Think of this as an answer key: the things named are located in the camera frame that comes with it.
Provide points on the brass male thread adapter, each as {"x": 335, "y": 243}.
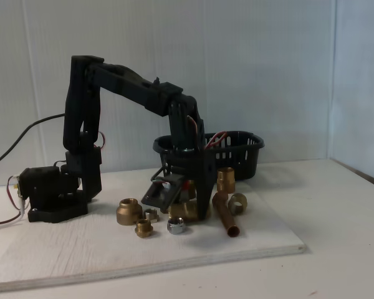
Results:
{"x": 226, "y": 179}

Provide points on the copper pipe piece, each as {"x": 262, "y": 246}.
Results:
{"x": 226, "y": 218}

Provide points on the black plastic slotted basket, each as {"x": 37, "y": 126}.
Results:
{"x": 237, "y": 169}

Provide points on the chrome hex nut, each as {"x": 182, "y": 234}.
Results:
{"x": 176, "y": 226}

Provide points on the small silver hex bushing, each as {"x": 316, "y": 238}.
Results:
{"x": 151, "y": 215}

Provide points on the small brass hex nipple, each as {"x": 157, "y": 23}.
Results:
{"x": 143, "y": 229}

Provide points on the large brass reducer coupling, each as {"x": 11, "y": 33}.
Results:
{"x": 129, "y": 213}

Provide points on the white wooden board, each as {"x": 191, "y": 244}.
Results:
{"x": 81, "y": 249}

